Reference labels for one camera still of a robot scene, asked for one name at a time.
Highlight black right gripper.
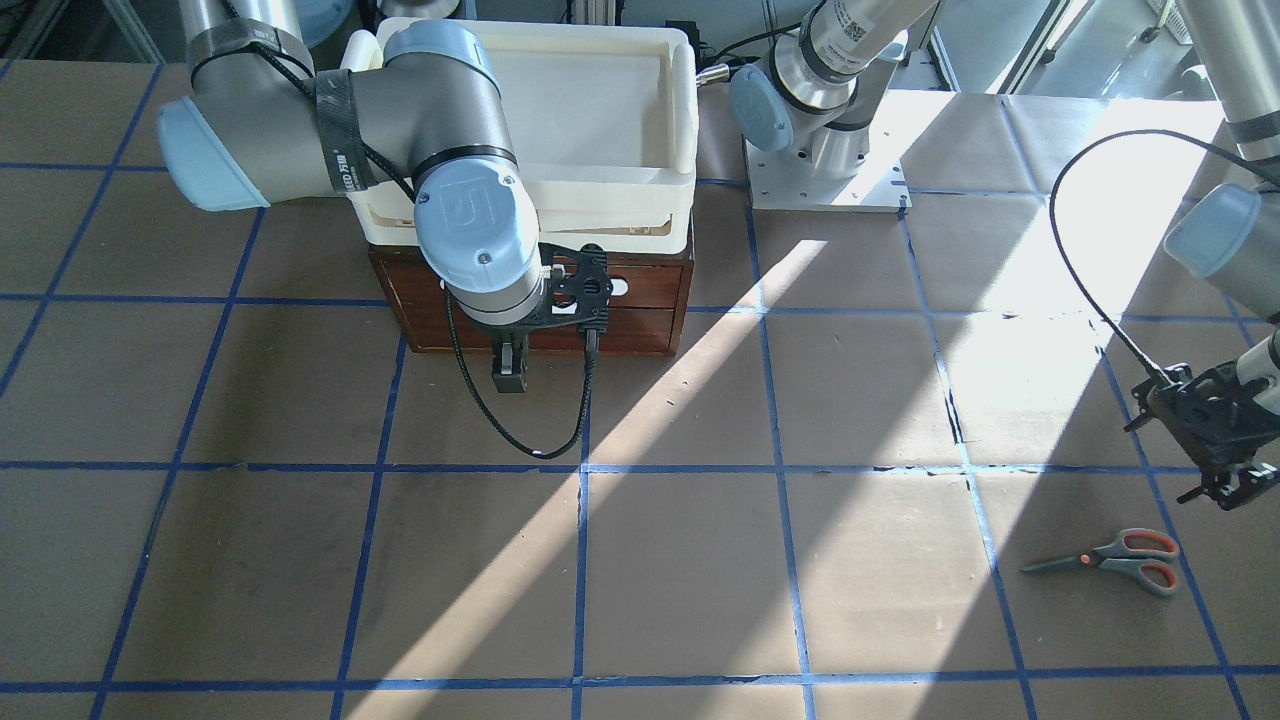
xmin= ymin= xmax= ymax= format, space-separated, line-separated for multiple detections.
xmin=492 ymin=243 xmax=613 ymax=393

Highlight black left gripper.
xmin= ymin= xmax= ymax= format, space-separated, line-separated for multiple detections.
xmin=1123 ymin=363 xmax=1279 ymax=511

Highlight grey orange scissors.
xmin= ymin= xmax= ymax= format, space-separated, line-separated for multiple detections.
xmin=1021 ymin=528 xmax=1181 ymax=598

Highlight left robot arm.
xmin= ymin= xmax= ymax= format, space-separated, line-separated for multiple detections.
xmin=728 ymin=1 xmax=1279 ymax=511

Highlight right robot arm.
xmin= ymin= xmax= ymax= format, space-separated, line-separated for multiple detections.
xmin=157 ymin=1 xmax=612 ymax=392

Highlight dark wooden drawer cabinet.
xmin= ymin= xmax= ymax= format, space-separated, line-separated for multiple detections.
xmin=367 ymin=231 xmax=695 ymax=356

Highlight white plastic storage bin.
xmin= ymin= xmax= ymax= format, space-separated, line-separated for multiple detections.
xmin=343 ymin=17 xmax=698 ymax=258

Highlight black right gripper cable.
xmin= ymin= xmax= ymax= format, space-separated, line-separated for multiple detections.
xmin=444 ymin=290 xmax=599 ymax=460

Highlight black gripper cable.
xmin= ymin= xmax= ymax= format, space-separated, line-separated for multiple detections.
xmin=444 ymin=290 xmax=599 ymax=460
xmin=1048 ymin=128 xmax=1280 ymax=386

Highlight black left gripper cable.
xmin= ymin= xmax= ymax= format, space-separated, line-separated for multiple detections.
xmin=1048 ymin=128 xmax=1280 ymax=386

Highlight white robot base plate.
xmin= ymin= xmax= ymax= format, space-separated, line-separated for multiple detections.
xmin=745 ymin=88 xmax=913 ymax=214

